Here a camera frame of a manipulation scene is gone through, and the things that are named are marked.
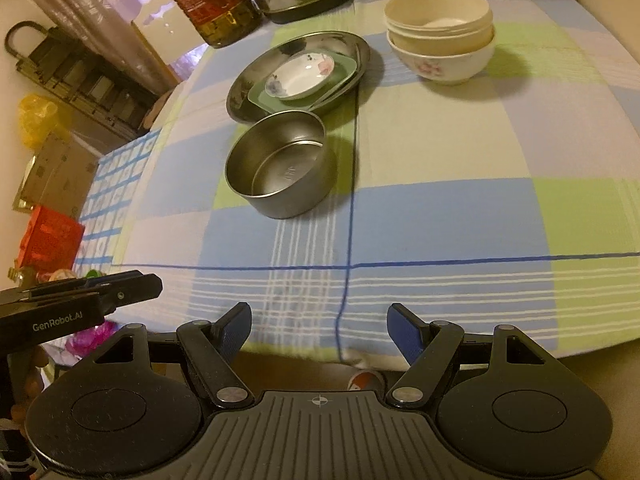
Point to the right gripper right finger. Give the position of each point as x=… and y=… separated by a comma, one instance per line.
x=429, y=349

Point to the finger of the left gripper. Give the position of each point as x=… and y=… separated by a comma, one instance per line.
x=121, y=290
x=68, y=285

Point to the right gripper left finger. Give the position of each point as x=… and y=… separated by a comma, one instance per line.
x=209, y=349

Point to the small steel pot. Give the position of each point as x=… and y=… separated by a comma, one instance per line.
x=283, y=165

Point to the small floral saucer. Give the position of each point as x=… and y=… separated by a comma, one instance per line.
x=300, y=76

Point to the green square plate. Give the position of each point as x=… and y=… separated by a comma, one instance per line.
x=345, y=69

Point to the cream plastic bowl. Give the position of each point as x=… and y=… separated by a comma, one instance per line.
x=439, y=27

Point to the person's left hand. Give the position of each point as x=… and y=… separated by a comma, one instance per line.
x=26, y=381

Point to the orange red box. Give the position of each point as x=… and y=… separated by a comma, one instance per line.
x=51, y=241

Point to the cardboard box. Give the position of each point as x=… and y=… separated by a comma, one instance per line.
x=58, y=177

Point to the blue grid cloth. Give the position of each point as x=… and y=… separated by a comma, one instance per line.
x=106, y=207

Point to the checked tablecloth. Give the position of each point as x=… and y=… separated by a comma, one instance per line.
x=512, y=198

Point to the yellow plastic bag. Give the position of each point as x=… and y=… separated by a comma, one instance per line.
x=38, y=117

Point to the dark metal rack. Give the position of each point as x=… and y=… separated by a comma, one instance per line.
x=66, y=68

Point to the white wooden chair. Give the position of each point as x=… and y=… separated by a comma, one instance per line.
x=170, y=36

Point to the purple curtain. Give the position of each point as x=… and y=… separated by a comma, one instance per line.
x=105, y=27

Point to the large steel dish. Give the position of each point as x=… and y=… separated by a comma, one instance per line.
x=247, y=101

